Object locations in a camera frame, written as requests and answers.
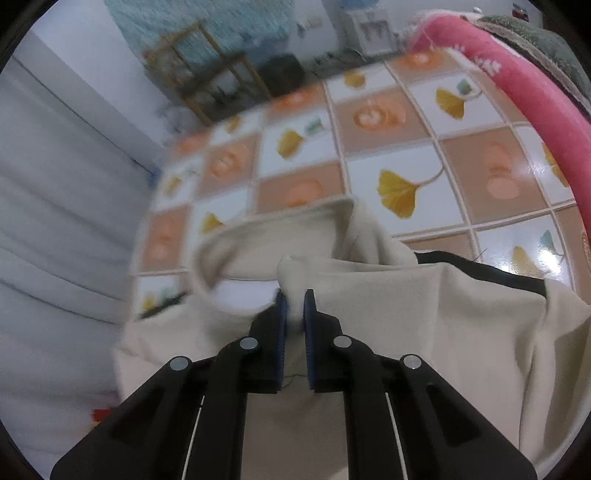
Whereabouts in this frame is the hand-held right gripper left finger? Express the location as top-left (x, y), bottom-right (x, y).
top-left (50, 290), bottom-right (289, 480)

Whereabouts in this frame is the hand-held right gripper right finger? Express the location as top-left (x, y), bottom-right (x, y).
top-left (302, 288), bottom-right (539, 480)

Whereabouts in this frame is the cream zip jacket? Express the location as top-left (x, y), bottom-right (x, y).
top-left (113, 196), bottom-right (591, 480)

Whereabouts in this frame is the white curtain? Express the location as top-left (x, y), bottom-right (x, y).
top-left (0, 32), bottom-right (171, 462)

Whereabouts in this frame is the wooden chair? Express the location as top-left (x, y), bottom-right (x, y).
top-left (143, 21), bottom-right (305, 125)

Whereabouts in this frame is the white water dispenser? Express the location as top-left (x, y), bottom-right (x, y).
top-left (339, 4), bottom-right (393, 54)

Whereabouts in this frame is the pink floral blanket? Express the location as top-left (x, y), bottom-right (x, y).
top-left (409, 11), bottom-right (591, 217)

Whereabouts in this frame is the green patterned pillow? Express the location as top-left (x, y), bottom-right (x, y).
top-left (478, 14), bottom-right (591, 116)

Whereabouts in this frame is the teal floral wall cloth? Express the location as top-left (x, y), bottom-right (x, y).
top-left (104, 0), bottom-right (333, 56)

